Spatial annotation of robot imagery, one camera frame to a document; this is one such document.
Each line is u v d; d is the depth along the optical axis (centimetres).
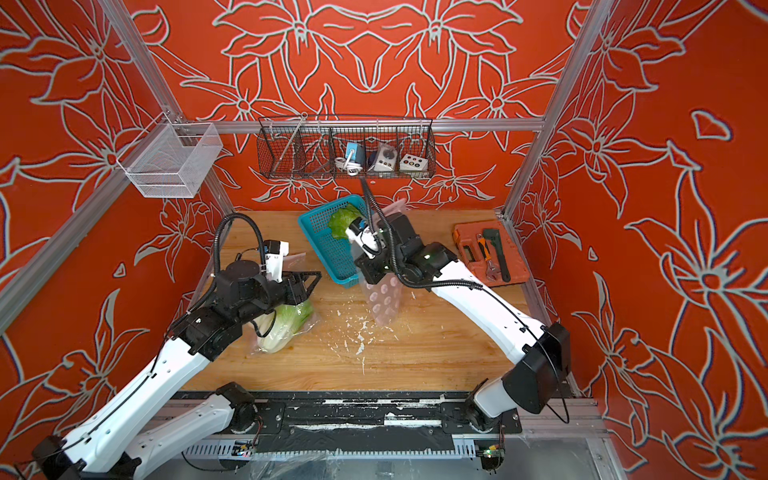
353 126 92
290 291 60
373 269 63
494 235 104
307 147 101
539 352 40
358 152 85
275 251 62
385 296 79
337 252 107
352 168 86
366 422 73
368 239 63
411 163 94
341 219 107
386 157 91
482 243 101
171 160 92
